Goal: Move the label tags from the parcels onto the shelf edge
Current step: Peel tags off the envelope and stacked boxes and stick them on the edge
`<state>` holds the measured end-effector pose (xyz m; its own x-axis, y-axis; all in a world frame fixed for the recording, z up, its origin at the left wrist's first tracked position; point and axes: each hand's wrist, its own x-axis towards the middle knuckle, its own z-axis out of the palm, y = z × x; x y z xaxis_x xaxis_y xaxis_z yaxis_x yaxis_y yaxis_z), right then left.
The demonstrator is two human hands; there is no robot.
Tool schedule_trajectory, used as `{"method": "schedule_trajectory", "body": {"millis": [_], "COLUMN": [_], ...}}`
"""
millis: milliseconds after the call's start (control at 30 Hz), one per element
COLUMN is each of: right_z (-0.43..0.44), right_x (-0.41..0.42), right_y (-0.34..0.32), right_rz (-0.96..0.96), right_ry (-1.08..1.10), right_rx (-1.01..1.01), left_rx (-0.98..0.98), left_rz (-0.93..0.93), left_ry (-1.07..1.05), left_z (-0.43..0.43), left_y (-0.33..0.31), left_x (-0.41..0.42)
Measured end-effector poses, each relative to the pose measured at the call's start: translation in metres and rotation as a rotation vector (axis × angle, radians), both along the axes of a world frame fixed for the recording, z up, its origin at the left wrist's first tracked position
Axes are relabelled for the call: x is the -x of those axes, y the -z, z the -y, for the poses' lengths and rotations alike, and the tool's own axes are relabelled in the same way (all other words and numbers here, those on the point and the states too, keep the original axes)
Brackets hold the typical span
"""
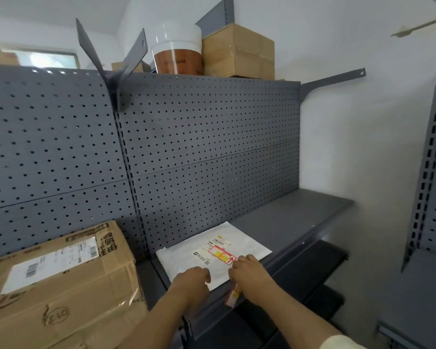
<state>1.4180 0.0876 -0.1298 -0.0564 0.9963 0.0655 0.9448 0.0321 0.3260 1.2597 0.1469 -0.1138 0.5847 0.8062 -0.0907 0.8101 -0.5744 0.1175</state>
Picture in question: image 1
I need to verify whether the grey perforated metal back panel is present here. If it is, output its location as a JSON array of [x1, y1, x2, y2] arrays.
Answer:
[[130, 139, 301, 257], [116, 72, 301, 178], [0, 179, 147, 266], [0, 64, 128, 212]]

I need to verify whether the white mailer envelope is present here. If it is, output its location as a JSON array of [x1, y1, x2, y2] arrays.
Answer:
[[156, 221, 273, 292]]

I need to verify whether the red yellow sticker label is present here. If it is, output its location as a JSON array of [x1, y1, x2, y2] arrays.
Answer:
[[223, 283, 242, 309]]

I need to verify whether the cream sleeve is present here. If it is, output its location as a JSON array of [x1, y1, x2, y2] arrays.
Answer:
[[319, 334, 368, 349]]

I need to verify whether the grey slotted upright post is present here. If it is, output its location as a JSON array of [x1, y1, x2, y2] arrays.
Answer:
[[108, 79, 150, 263]]

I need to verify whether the taped tan cardboard box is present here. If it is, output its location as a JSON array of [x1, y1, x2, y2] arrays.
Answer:
[[202, 24, 275, 62], [203, 50, 276, 81]]

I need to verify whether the person's right forearm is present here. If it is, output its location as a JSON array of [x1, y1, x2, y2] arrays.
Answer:
[[248, 287, 349, 349]]

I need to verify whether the person's right hand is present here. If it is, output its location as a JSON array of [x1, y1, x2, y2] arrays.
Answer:
[[228, 254, 279, 306]]

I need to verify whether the beige wall bracket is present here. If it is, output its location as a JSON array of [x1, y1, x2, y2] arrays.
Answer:
[[391, 16, 436, 38]]

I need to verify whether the person's left hand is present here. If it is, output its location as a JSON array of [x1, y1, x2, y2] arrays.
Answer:
[[168, 267, 212, 317]]

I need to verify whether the large brown cardboard box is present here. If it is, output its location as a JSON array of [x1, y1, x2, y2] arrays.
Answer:
[[0, 220, 148, 349]]

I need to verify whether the small flat cardboard box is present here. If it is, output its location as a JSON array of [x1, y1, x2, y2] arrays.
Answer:
[[111, 61, 154, 74]]

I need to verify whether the person's left forearm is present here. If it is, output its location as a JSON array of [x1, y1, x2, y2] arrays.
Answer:
[[117, 300, 194, 349]]

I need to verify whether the loose grey metal rail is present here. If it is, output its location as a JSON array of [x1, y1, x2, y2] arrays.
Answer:
[[195, 0, 234, 35]]

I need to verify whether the grey metal shelf bracket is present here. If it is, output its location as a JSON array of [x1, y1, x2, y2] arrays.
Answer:
[[75, 17, 112, 86], [300, 67, 366, 103], [111, 28, 148, 111]]

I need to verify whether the grey slotted shelving unit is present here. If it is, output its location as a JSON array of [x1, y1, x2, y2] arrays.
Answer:
[[376, 0, 436, 349]]

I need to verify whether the white bucket with brown label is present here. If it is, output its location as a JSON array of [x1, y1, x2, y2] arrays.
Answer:
[[151, 20, 204, 76]]

